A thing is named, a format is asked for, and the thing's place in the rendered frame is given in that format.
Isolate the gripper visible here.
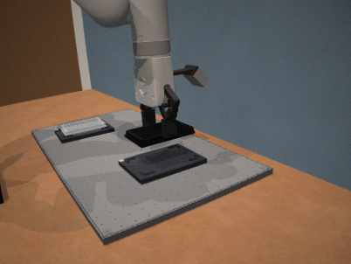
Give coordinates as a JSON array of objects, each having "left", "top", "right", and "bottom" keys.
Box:
[{"left": 134, "top": 53, "right": 180, "bottom": 138}]

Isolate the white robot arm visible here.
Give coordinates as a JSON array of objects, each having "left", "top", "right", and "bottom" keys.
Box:
[{"left": 73, "top": 0, "right": 210, "bottom": 87}]

